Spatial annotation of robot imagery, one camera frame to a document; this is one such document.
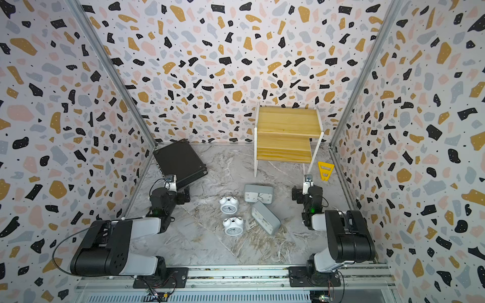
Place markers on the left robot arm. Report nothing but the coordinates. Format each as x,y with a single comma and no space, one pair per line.
105,249

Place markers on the white twin-bell alarm clock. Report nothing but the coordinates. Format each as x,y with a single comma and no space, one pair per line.
229,205

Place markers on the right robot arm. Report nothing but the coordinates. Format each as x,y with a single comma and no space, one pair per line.
348,238

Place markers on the yellow triangular plastic piece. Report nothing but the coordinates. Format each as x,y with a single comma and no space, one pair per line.
325,170

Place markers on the grey rectangular alarm clock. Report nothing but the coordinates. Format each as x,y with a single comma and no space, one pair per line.
254,193
265,218

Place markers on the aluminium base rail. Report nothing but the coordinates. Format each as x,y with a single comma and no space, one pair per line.
365,282

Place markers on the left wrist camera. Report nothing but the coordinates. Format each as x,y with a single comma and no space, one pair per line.
170,182

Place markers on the wooden two-tier shelf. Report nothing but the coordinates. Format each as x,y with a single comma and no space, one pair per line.
285,134

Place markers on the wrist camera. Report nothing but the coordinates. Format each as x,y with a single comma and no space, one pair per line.
170,182
307,182

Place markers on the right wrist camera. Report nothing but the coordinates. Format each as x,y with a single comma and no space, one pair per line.
307,182

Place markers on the black flat box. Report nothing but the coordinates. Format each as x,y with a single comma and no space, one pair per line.
181,160

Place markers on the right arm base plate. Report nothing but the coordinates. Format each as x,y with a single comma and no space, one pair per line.
300,276

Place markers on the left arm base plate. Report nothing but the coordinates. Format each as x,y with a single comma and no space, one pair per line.
174,278

